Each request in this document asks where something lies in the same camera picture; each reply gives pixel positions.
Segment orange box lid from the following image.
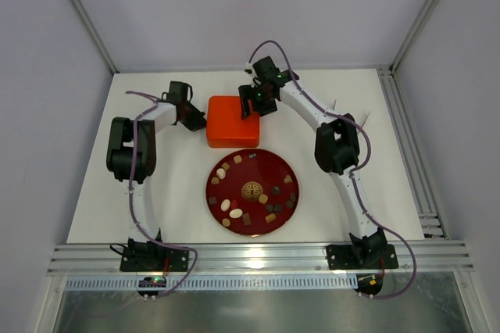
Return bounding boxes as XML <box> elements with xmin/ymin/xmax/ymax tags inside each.
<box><xmin>206</xmin><ymin>95</ymin><xmax>260</xmax><ymax>139</ymax></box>

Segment metal tongs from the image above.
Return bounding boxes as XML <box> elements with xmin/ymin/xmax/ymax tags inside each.
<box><xmin>330</xmin><ymin>99</ymin><xmax>372</xmax><ymax>127</ymax></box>

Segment orange compartment chocolate box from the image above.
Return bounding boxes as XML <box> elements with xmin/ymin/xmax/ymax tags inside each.
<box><xmin>207</xmin><ymin>137</ymin><xmax>260</xmax><ymax>149</ymax></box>

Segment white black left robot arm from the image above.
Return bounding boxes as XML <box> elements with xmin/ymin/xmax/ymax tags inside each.
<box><xmin>105</xmin><ymin>81</ymin><xmax>207</xmax><ymax>273</ymax></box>

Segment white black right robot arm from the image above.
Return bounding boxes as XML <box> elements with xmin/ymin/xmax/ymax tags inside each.
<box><xmin>238</xmin><ymin>56</ymin><xmax>391</xmax><ymax>269</ymax></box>

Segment cream round chocolate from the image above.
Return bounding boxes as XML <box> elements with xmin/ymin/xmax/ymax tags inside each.
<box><xmin>216</xmin><ymin>168</ymin><xmax>226</xmax><ymax>179</ymax></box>

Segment tan scalloped round chocolate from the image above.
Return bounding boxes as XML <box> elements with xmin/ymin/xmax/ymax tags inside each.
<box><xmin>259</xmin><ymin>194</ymin><xmax>268</xmax><ymax>204</ymax></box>

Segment white oval chocolate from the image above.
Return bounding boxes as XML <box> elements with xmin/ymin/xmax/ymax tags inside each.
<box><xmin>229</xmin><ymin>209</ymin><xmax>243</xmax><ymax>219</ymax></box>

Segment brown rectangular chocolate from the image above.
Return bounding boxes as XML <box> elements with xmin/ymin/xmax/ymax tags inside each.
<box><xmin>242</xmin><ymin>213</ymin><xmax>252</xmax><ymax>226</ymax></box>

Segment tan bar chocolate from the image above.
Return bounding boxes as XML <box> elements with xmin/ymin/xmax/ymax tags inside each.
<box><xmin>265</xmin><ymin>213</ymin><xmax>276</xmax><ymax>223</ymax></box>

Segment round red plate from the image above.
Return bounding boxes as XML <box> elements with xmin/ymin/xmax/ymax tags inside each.
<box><xmin>205</xmin><ymin>149</ymin><xmax>300</xmax><ymax>237</ymax></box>

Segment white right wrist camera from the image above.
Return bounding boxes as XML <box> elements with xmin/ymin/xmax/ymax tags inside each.
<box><xmin>244</xmin><ymin>62</ymin><xmax>258</xmax><ymax>85</ymax></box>

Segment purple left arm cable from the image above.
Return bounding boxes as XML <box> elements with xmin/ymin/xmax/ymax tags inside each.
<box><xmin>125</xmin><ymin>90</ymin><xmax>198</xmax><ymax>298</ymax></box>

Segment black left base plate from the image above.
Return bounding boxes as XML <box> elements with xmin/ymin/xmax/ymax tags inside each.
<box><xmin>120</xmin><ymin>246</ymin><xmax>189</xmax><ymax>273</ymax></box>

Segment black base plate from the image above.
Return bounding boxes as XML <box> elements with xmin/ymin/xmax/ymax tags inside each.
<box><xmin>326</xmin><ymin>245</ymin><xmax>399</xmax><ymax>270</ymax></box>
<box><xmin>120</xmin><ymin>246</ymin><xmax>189</xmax><ymax>273</ymax></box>

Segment aluminium mounting rail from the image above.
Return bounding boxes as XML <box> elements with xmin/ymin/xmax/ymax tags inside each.
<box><xmin>48</xmin><ymin>240</ymin><xmax>474</xmax><ymax>275</ymax></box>

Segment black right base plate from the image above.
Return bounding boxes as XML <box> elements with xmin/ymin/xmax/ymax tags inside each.
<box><xmin>326</xmin><ymin>245</ymin><xmax>399</xmax><ymax>270</ymax></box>

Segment grey perforated cable tray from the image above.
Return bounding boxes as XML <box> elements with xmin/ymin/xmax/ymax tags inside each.
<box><xmin>65</xmin><ymin>274</ymin><xmax>358</xmax><ymax>292</ymax></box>

